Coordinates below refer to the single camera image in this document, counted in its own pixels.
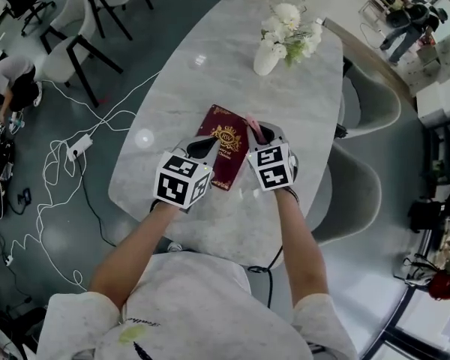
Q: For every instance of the white power strip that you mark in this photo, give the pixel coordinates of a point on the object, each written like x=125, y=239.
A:
x=78, y=146

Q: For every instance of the red bag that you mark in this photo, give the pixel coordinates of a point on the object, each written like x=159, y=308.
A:
x=444, y=285

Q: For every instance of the person's left forearm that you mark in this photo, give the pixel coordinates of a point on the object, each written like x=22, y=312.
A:
x=135, y=249

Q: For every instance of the pink cloth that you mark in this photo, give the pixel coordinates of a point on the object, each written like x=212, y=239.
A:
x=253, y=121

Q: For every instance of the person's right forearm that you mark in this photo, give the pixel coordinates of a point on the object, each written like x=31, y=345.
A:
x=300, y=246

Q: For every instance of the person's white t-shirt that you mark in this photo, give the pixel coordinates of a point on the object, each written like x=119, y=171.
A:
x=195, y=306

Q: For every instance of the dark red book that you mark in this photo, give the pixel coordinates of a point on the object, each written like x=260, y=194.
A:
x=228, y=174

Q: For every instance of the black shelf rack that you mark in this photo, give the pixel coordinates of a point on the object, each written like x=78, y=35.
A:
x=440, y=141

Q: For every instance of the dark wrist band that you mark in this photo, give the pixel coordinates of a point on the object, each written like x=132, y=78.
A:
x=290, y=193

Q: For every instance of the small white plug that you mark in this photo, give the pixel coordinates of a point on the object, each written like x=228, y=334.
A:
x=8, y=259

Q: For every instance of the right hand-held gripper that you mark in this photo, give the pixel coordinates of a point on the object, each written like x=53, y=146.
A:
x=272, y=167

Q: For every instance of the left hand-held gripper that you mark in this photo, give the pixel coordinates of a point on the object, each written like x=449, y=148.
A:
x=180, y=182

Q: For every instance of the black power adapter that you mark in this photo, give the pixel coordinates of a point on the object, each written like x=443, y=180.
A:
x=24, y=196

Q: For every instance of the white ribbed vase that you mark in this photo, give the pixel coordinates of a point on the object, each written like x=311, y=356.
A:
x=264, y=62

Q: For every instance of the grey shell chair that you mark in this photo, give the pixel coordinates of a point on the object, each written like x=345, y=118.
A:
x=375, y=99
x=354, y=197

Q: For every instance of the person's left shoe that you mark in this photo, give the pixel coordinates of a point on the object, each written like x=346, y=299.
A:
x=174, y=246

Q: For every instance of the white flower bouquet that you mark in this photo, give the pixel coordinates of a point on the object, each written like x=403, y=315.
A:
x=288, y=17

